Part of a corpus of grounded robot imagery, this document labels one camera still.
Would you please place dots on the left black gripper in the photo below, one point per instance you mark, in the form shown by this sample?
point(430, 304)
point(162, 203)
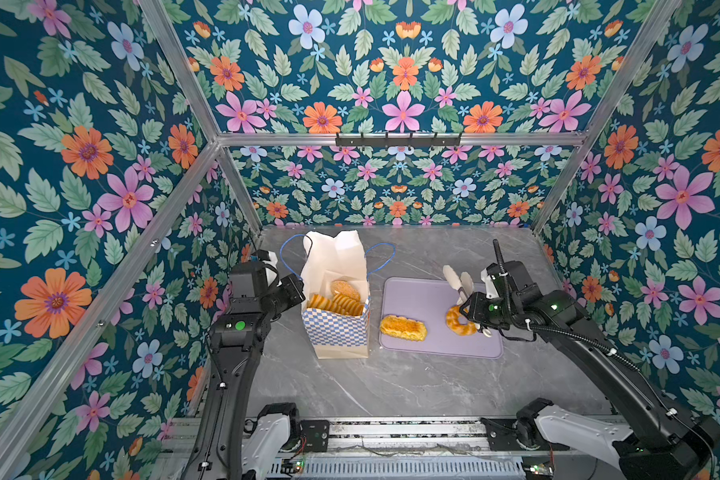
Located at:
point(296, 290)

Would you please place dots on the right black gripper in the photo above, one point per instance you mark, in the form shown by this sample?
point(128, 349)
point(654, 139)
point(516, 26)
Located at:
point(473, 309)

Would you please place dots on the lavender plastic tray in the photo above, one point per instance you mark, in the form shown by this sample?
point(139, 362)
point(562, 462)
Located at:
point(428, 301)

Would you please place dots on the ring shaped pretzel bread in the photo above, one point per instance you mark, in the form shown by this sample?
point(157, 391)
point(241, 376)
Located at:
point(458, 324)

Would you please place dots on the checkered paper bag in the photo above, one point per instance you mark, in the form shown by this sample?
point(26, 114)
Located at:
point(335, 276)

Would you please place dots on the round orange bun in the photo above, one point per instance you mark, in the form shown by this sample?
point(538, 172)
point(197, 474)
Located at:
point(342, 287)

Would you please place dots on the braided pastry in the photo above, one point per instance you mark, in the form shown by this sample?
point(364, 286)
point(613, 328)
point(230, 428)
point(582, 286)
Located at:
point(403, 328)

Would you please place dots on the ridged long bread roll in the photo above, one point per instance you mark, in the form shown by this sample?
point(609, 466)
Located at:
point(319, 302)

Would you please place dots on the sugared bread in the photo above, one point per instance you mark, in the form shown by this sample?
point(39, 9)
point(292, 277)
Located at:
point(348, 306)

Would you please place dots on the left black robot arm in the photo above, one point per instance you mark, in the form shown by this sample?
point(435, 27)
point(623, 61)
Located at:
point(222, 449)

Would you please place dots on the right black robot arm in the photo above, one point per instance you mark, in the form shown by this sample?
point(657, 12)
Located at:
point(657, 439)

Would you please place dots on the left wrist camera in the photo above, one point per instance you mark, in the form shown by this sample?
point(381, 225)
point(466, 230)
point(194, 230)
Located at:
point(255, 277)

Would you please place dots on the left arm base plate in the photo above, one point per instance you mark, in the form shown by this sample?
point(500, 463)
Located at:
point(315, 435)

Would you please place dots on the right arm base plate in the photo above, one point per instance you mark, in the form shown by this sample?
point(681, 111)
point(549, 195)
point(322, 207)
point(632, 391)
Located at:
point(505, 434)

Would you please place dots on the black hook rail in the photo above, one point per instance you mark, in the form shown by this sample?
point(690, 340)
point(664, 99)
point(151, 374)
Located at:
point(386, 140)

